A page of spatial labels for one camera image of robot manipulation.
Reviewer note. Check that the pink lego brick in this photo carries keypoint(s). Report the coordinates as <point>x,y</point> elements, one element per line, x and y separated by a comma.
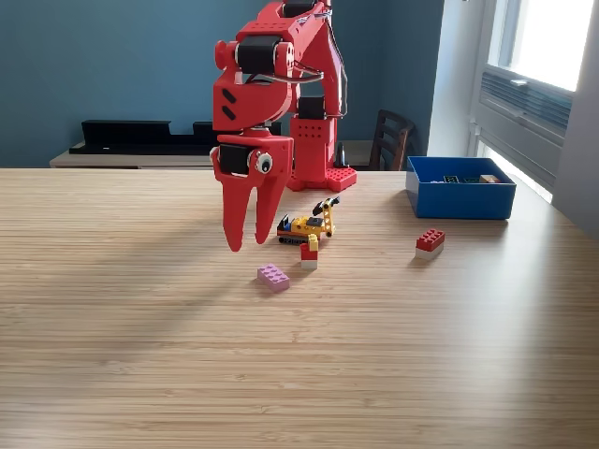
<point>273,278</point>

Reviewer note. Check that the bright window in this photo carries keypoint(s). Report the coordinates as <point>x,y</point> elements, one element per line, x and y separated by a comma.
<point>552,42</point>

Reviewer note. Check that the black wall shelf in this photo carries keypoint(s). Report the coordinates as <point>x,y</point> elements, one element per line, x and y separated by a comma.
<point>121,135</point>

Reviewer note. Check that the pale wooden sideboard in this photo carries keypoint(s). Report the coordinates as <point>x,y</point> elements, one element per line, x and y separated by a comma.
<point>93,161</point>

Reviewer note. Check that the black cone-shaped object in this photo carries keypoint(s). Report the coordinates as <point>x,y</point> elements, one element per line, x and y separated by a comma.
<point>342,156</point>

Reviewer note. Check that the yellow red white brick stack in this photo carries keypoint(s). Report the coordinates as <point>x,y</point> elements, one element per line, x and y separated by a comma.
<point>309,255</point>

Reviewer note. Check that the grey window vent unit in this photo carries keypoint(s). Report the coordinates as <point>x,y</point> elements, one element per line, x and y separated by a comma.
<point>524,117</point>

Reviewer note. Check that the small yellow toy digger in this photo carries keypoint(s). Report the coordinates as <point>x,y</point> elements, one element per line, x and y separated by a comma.
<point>306,227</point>

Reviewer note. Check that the tan yellow red brick stack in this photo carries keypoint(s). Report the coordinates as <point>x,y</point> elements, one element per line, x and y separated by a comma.
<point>489,179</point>

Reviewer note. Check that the green brick stack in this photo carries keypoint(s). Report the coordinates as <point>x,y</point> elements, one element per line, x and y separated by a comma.
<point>452,179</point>

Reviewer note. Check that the dark wooden chair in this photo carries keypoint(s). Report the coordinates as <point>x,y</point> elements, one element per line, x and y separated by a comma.
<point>390,140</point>

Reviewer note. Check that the red on white brick stack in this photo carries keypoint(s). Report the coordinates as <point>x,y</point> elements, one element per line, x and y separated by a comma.
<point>430,243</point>

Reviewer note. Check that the blue plastic bin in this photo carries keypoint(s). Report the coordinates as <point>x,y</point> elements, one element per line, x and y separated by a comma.
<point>461,201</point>

